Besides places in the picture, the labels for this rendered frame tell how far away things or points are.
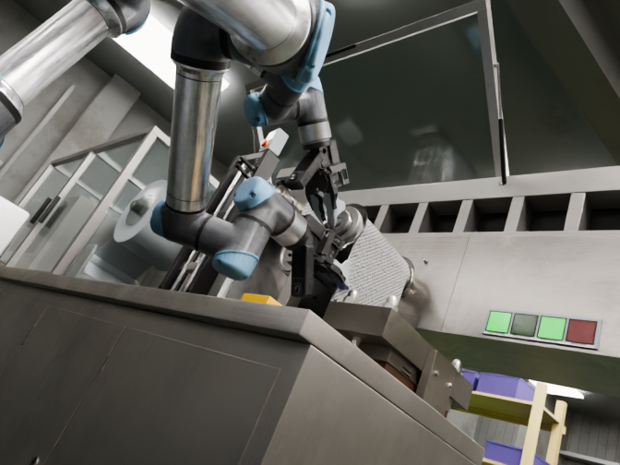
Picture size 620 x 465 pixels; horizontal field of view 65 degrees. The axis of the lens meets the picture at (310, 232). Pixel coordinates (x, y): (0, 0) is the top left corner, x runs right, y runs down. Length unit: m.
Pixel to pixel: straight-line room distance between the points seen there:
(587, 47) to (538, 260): 1.72
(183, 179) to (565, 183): 1.01
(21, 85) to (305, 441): 0.79
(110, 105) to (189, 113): 4.52
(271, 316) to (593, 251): 0.84
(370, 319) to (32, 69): 0.78
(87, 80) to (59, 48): 4.43
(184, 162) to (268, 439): 0.47
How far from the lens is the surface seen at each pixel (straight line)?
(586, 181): 1.46
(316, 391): 0.73
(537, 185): 1.49
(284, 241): 0.99
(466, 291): 1.36
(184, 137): 0.86
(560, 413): 5.29
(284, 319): 0.71
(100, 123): 5.26
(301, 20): 0.69
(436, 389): 1.08
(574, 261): 1.31
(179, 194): 0.90
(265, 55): 0.69
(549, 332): 1.23
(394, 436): 0.91
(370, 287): 1.22
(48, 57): 1.08
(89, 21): 1.13
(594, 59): 2.93
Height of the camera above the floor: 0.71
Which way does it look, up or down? 24 degrees up
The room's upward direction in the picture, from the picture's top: 25 degrees clockwise
